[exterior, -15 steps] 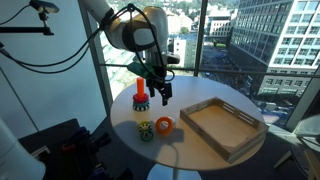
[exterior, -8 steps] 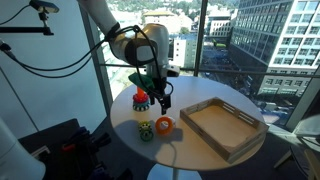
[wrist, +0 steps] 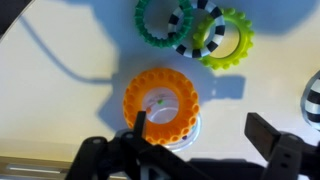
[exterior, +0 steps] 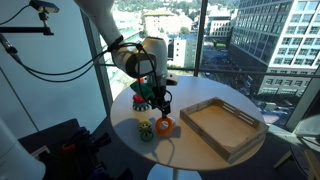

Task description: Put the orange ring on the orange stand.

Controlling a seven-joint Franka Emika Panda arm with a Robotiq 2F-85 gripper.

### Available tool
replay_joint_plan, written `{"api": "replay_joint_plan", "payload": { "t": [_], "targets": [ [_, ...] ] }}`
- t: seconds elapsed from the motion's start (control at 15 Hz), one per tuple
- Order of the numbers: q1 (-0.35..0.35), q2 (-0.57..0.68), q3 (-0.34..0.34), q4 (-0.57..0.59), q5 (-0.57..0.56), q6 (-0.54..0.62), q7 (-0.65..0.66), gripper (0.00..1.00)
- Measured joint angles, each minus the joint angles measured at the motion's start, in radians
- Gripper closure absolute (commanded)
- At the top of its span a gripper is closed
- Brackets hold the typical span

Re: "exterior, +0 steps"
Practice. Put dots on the wooden tray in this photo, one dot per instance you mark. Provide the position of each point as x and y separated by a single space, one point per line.
220 128

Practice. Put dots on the grey stereo camera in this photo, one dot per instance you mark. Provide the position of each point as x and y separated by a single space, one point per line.
44 6

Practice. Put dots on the white rounded object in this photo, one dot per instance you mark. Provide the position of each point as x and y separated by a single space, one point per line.
16 160

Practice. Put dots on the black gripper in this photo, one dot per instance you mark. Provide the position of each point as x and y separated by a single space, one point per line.
160 96

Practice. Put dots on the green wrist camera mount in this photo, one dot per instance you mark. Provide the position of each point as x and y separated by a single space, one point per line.
143 90

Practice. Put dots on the orange stand post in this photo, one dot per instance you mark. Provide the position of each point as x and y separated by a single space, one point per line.
142 80

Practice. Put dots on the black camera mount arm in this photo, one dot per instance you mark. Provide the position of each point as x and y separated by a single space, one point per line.
26 30

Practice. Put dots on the light wooden chair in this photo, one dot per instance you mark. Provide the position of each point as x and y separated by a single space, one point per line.
306 133

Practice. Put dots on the dark window frame post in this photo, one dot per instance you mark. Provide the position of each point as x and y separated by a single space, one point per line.
200 36

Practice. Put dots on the blue clamp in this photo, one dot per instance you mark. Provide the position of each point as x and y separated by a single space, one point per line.
77 135

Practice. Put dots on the round white table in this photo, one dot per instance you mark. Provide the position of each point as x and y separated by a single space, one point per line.
186 150

